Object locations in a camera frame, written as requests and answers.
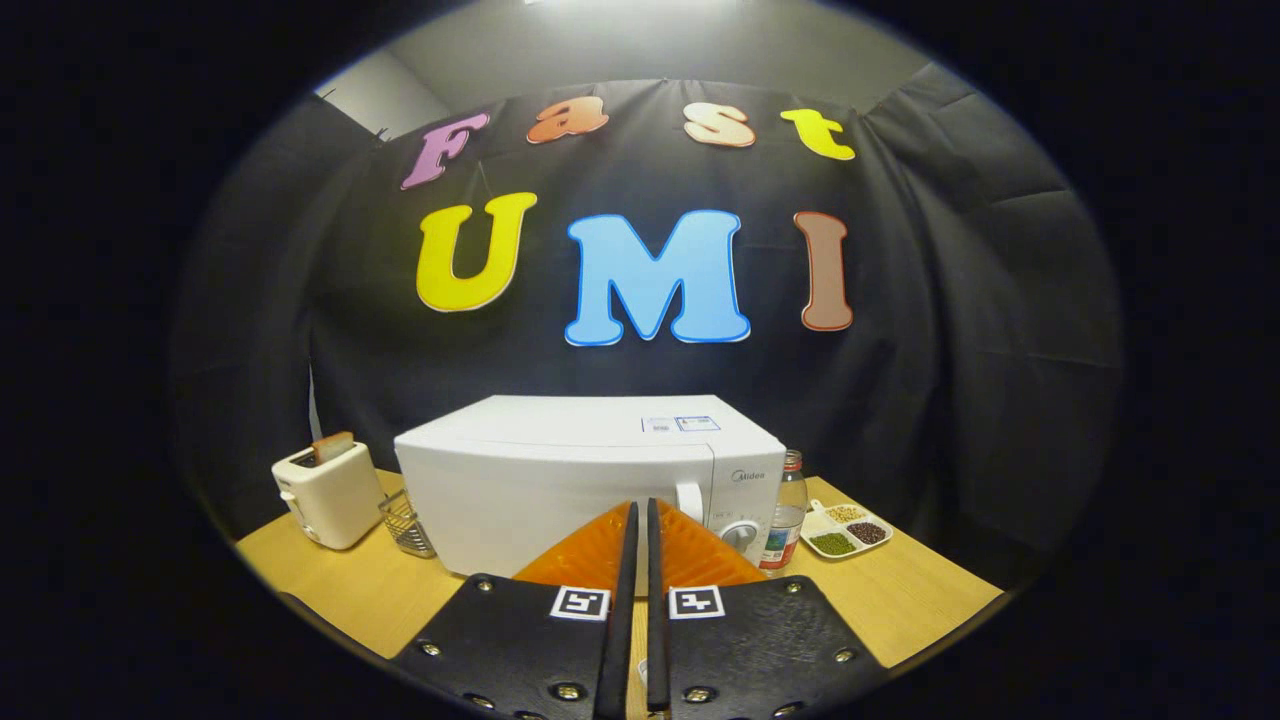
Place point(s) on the white microwave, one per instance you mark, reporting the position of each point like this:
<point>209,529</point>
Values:
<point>520,480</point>

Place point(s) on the white divided bean dish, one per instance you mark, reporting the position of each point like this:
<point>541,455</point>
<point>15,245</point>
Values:
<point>845,530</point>

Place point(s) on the white toaster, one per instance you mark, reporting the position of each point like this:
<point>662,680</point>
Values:
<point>330,500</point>

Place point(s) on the black backdrop cloth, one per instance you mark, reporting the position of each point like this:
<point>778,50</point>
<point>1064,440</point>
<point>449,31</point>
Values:
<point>250,300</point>

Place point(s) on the toast slice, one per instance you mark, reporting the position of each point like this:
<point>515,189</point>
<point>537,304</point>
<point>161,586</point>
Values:
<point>333,448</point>

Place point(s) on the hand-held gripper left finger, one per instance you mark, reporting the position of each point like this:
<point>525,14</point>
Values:
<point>618,650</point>

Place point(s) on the clear plastic water bottle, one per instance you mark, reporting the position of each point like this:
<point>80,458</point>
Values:
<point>785,520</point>

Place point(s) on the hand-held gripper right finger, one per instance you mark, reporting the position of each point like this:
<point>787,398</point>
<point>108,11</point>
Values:
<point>657,650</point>

